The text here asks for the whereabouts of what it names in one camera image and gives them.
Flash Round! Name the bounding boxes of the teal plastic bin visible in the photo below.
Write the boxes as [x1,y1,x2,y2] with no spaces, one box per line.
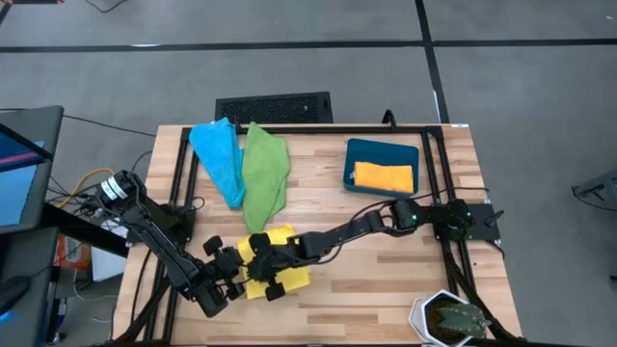
[342,138,420,200]

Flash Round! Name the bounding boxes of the green cactus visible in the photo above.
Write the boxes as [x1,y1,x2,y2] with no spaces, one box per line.
[436,302,493,339]

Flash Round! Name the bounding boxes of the white box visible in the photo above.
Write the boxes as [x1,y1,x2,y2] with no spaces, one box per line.
[90,243,127,282]

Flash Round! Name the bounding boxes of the black aluminium table frame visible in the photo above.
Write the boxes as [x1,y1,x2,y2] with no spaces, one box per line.
[113,123,531,347]

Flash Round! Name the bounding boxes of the orange microfiber towel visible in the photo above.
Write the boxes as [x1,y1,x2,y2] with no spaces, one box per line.
[353,161,415,194]

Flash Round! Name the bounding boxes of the green microfiber towel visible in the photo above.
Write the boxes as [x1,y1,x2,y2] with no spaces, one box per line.
[240,121,291,236]

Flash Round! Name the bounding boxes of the white hexagonal plant pot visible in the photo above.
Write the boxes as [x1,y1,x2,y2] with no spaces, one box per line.
[408,288,488,347]

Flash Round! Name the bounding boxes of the black floor vent grille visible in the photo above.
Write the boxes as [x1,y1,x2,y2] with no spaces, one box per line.
[214,91,334,125]

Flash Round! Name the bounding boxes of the yellow cable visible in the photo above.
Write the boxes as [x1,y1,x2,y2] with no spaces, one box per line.
[56,167,117,209]

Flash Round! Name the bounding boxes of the orange cardboard box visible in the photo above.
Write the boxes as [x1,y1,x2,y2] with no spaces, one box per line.
[56,234,92,271]

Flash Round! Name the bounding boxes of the grey monitor with blue screen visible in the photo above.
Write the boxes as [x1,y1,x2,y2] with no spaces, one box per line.
[0,105,65,236]

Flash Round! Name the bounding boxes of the grey desk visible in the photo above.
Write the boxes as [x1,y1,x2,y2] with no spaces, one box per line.
[0,226,60,347]

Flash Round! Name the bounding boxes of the yellow microfiber towel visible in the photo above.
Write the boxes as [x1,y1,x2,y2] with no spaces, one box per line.
[236,223,312,301]

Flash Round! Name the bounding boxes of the blue microfiber towel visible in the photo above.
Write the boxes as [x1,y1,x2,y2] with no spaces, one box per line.
[188,117,247,209]

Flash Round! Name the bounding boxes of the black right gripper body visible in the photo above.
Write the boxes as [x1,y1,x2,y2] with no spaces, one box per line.
[246,243,303,283]

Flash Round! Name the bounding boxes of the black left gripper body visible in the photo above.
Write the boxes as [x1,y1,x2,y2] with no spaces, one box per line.
[214,249,246,290]

